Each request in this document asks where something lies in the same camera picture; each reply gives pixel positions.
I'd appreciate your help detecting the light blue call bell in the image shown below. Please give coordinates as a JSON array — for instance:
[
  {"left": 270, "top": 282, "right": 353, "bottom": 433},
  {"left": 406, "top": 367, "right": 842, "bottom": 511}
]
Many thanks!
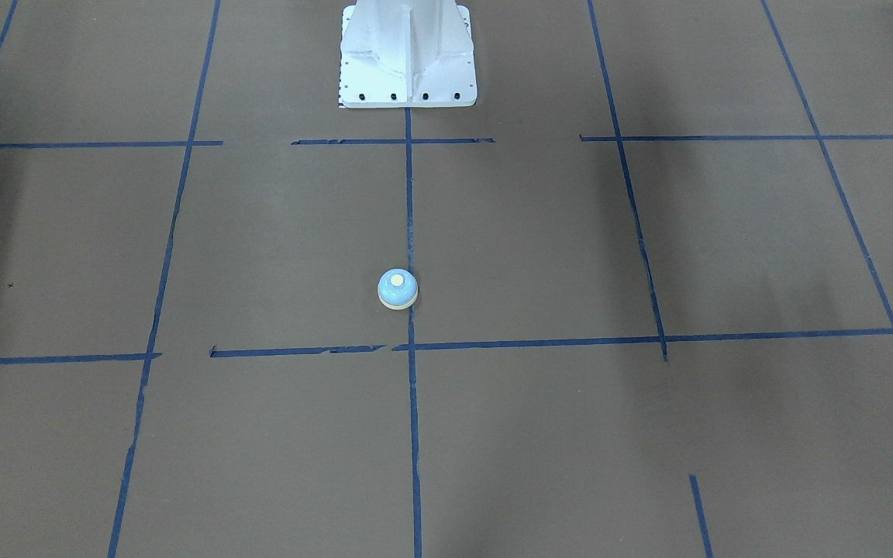
[{"left": 376, "top": 268, "right": 419, "bottom": 311}]

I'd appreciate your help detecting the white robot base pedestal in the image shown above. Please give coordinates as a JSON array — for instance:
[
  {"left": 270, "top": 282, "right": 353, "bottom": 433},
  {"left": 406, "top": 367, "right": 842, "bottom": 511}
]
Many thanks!
[{"left": 338, "top": 1, "right": 478, "bottom": 109}]

